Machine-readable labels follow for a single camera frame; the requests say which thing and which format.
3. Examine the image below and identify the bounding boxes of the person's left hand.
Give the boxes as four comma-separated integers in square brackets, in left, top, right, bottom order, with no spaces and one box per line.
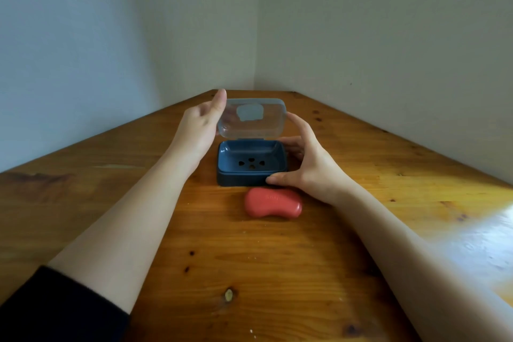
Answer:
[170,89,227,172]

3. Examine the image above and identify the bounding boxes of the person's right hand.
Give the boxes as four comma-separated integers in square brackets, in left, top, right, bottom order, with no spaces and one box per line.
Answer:
[266,112,354,207]

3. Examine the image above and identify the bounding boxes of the blue soap box clear lid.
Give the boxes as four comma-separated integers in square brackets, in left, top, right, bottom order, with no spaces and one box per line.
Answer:
[216,98,289,188]

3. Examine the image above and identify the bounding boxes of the person's left forearm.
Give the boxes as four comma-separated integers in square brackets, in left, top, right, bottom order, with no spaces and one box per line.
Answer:
[47,145,199,314]

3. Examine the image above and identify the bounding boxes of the person's right forearm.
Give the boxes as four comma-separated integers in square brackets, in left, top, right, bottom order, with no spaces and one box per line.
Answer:
[332,182,513,342]

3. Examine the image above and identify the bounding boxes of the red soap bar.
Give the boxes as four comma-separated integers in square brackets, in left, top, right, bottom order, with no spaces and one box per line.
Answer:
[244,188,304,219]

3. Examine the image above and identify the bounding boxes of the black sleeve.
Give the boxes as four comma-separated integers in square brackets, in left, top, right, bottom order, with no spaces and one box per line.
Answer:
[0,265,131,342]

